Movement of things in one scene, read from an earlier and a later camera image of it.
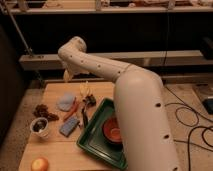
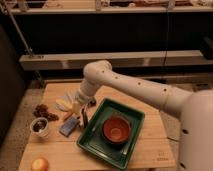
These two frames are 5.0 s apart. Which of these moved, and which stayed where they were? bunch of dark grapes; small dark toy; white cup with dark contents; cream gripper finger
Moved: cream gripper finger
Stayed: white cup with dark contents; bunch of dark grapes; small dark toy
